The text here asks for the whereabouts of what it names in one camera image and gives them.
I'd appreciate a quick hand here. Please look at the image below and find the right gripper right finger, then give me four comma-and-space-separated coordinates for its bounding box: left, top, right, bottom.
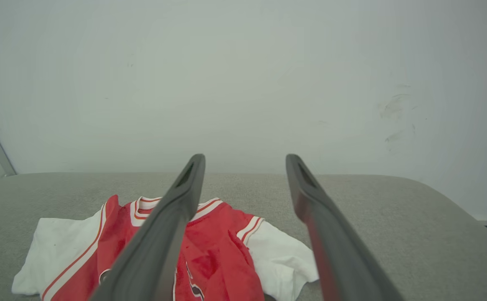
285, 153, 405, 301

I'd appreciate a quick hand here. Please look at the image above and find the red and white jersey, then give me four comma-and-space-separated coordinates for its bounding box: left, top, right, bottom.
11, 194, 320, 301

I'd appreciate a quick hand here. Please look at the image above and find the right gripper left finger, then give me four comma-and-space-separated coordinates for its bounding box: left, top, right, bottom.
89, 153, 206, 301

